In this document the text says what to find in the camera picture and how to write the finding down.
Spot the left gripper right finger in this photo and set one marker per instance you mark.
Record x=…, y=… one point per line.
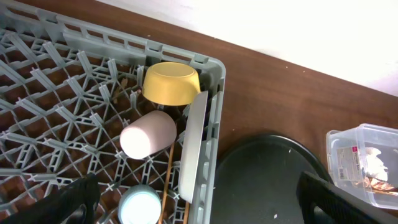
x=323, y=202

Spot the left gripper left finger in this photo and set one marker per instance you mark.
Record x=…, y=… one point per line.
x=75, y=203

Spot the gold foil wrapper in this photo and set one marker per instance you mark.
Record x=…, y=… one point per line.
x=379, y=186

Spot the white napkin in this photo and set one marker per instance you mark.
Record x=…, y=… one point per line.
x=375, y=167

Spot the blue cup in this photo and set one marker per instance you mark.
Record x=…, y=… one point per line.
x=139, y=204

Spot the pink cup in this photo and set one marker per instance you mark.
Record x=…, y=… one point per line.
x=147, y=135

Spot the grey round plate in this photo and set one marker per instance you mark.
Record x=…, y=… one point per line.
x=192, y=146

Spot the yellow bowl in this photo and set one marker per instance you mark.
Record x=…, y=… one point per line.
x=171, y=84

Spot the grey dishwasher rack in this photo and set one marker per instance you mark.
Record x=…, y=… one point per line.
x=68, y=88

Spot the clear plastic bin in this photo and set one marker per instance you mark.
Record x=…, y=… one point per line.
x=346, y=156

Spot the round black tray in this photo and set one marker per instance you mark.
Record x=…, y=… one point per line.
x=255, y=182

